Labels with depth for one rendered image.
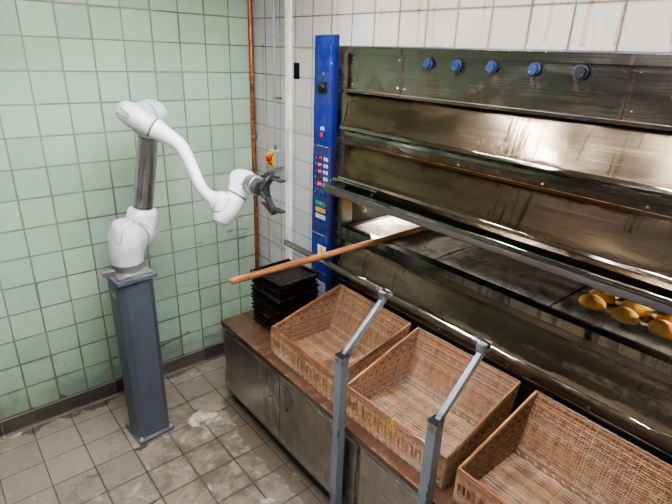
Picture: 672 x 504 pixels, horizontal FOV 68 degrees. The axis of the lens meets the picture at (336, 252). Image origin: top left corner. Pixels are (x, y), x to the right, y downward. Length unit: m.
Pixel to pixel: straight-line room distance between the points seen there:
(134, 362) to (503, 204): 1.99
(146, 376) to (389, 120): 1.84
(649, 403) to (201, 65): 2.71
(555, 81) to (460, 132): 0.41
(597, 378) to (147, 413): 2.25
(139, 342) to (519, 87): 2.14
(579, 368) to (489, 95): 1.08
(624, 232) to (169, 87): 2.38
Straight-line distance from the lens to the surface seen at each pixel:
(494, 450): 2.11
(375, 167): 2.48
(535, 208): 1.99
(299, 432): 2.65
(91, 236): 3.09
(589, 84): 1.88
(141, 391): 2.96
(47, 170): 2.95
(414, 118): 2.29
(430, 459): 1.84
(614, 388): 2.06
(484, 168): 2.07
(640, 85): 1.83
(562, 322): 2.04
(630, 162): 1.82
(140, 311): 2.73
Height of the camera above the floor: 2.07
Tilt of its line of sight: 22 degrees down
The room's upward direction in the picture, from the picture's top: 2 degrees clockwise
